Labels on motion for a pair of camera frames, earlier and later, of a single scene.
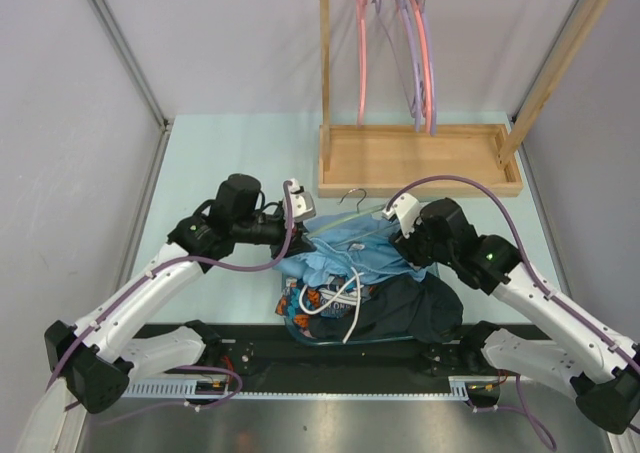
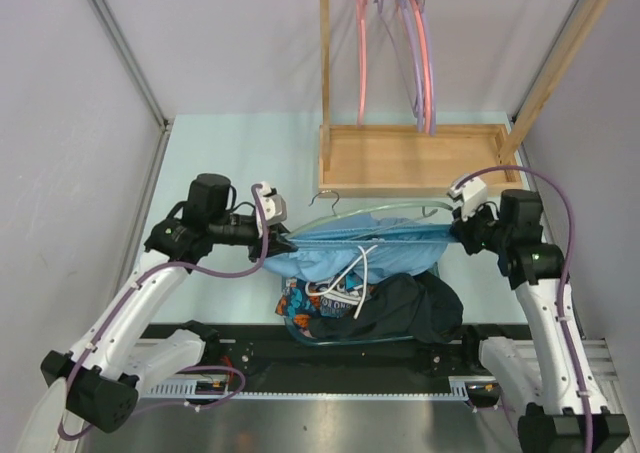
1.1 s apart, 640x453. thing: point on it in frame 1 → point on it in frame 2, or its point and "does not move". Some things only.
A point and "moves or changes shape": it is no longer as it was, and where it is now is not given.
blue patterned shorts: x=337 y=298 does not move
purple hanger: x=413 y=56 does not move
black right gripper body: x=418 y=248 → x=481 y=230
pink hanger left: x=362 y=9 does not move
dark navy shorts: x=416 y=307 does not move
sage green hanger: x=347 y=219 moves or changes shape
